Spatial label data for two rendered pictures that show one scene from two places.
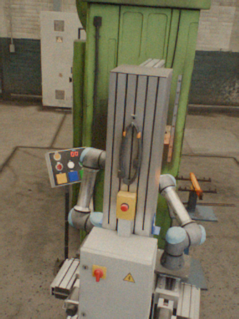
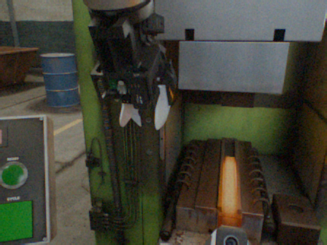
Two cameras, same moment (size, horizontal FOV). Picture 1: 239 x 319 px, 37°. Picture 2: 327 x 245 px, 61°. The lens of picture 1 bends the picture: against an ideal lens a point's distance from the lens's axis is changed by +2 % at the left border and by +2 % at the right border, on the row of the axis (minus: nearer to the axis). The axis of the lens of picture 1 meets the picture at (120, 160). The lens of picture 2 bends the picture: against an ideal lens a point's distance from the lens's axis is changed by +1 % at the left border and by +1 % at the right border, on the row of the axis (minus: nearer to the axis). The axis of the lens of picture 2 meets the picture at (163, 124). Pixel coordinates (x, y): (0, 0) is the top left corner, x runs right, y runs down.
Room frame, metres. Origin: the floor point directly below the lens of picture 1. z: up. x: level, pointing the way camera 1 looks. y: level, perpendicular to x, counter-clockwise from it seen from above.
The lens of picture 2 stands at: (2.35, -0.17, 1.40)
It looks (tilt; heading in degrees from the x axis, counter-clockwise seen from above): 20 degrees down; 22
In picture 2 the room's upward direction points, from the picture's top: straight up
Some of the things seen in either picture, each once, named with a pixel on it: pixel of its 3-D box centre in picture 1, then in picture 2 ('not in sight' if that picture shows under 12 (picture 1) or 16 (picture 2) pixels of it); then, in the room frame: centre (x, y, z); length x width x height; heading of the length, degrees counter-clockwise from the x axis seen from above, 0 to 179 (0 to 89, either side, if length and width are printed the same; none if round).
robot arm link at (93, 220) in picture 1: (97, 224); not in sight; (1.97, 0.12, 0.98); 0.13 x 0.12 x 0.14; 66
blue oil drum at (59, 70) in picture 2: not in sight; (60, 79); (6.28, 3.38, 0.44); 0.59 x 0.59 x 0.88
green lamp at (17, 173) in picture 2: not in sight; (12, 175); (2.71, 0.32, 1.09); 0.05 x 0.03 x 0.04; 98
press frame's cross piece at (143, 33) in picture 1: (139, 36); not in sight; (3.25, -0.09, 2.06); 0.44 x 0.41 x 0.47; 8
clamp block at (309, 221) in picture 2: not in sight; (293, 219); (2.97, -0.27, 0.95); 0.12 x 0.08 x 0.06; 8
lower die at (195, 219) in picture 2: not in sight; (220, 176); (3.09, -0.07, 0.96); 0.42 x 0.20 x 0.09; 8
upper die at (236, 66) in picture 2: not in sight; (230, 55); (3.09, -0.07, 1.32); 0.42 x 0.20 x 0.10; 8
